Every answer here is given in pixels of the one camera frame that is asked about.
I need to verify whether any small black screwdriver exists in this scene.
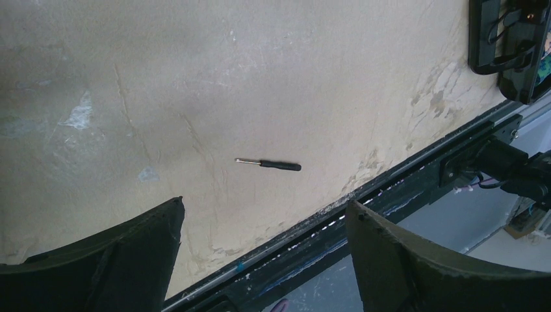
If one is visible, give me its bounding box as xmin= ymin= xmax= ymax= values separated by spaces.
xmin=235 ymin=159 xmax=302 ymax=172

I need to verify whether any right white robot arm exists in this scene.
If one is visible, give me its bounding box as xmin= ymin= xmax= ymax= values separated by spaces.
xmin=472 ymin=139 xmax=550 ymax=210

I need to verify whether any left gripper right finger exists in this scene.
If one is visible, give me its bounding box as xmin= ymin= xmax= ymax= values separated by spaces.
xmin=345 ymin=201 xmax=550 ymax=311

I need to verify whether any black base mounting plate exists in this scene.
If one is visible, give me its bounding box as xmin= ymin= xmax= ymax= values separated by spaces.
xmin=161 ymin=101 xmax=551 ymax=312

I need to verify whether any black foam-lined poker case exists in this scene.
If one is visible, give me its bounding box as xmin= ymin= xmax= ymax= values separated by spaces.
xmin=468 ymin=1 xmax=550 ymax=105

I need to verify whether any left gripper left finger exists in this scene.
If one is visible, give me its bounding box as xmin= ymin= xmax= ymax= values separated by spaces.
xmin=1 ymin=197 xmax=185 ymax=311

